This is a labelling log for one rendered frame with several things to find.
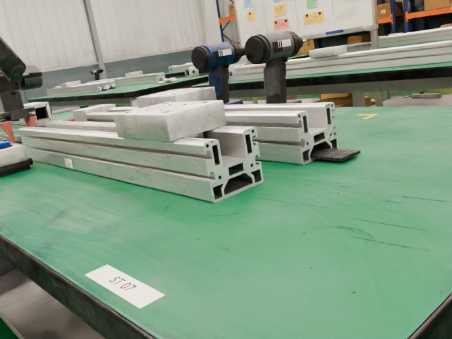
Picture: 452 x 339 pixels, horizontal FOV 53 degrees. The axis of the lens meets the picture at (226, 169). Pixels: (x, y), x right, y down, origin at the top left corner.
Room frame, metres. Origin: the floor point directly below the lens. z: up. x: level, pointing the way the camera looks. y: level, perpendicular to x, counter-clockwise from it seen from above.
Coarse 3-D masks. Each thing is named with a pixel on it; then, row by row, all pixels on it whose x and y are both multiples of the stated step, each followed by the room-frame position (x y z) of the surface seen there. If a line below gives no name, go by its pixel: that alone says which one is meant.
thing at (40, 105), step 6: (42, 102) 2.21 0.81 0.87; (36, 108) 2.21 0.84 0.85; (42, 108) 2.22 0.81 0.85; (48, 108) 2.21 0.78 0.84; (36, 114) 2.18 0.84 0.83; (42, 114) 2.20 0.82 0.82; (48, 114) 2.20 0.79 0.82; (36, 120) 2.16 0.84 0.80; (42, 120) 2.18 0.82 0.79; (48, 120) 2.20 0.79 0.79
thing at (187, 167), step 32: (32, 128) 1.16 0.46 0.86; (64, 128) 1.17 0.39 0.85; (96, 128) 1.02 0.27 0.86; (224, 128) 0.69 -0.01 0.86; (64, 160) 1.01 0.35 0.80; (96, 160) 0.89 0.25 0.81; (128, 160) 0.77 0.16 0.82; (160, 160) 0.69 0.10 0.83; (192, 160) 0.62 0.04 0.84; (224, 160) 0.65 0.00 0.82; (192, 192) 0.63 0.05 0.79; (224, 192) 0.62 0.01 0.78
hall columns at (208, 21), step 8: (200, 0) 9.56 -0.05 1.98; (208, 0) 9.35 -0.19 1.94; (200, 8) 9.55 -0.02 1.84; (208, 8) 9.33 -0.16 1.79; (216, 8) 9.46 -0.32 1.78; (200, 16) 9.53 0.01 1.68; (208, 16) 9.30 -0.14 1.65; (216, 16) 9.44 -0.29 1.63; (200, 24) 9.51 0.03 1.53; (208, 24) 9.29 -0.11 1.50; (216, 24) 9.41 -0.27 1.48; (200, 32) 9.50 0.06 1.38; (208, 32) 9.53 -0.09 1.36; (216, 32) 9.39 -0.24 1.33; (208, 40) 9.56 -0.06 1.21; (216, 40) 9.37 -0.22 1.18
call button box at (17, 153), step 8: (16, 144) 1.10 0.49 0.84; (0, 152) 1.04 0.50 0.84; (8, 152) 1.05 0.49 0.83; (16, 152) 1.06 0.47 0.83; (24, 152) 1.07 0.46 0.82; (0, 160) 1.03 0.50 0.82; (8, 160) 1.04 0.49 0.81; (16, 160) 1.05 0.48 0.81; (24, 160) 1.07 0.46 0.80; (0, 168) 1.03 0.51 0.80; (8, 168) 1.04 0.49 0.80; (16, 168) 1.05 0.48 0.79; (24, 168) 1.06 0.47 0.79; (0, 176) 1.03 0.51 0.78
